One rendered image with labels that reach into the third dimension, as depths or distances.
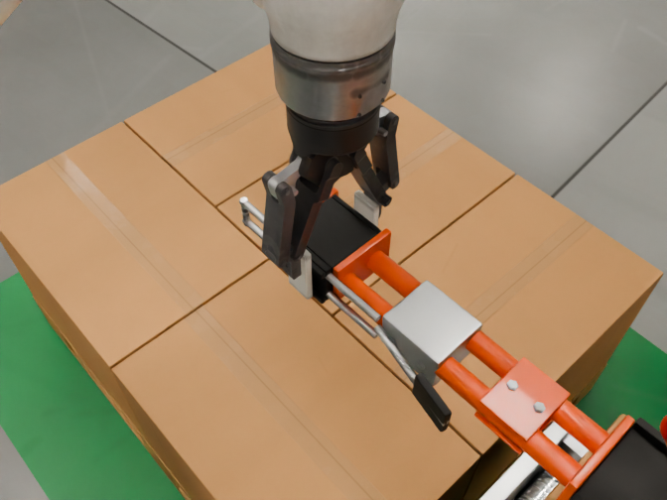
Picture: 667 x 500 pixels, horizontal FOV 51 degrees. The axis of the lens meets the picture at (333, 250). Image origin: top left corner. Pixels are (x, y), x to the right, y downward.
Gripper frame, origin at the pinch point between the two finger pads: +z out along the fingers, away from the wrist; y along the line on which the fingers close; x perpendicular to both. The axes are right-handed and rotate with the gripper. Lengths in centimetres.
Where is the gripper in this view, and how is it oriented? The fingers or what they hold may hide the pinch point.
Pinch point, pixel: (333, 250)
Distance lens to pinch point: 70.0
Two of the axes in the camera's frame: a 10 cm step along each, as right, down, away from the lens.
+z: 0.0, 6.1, 7.9
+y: 7.4, -5.3, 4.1
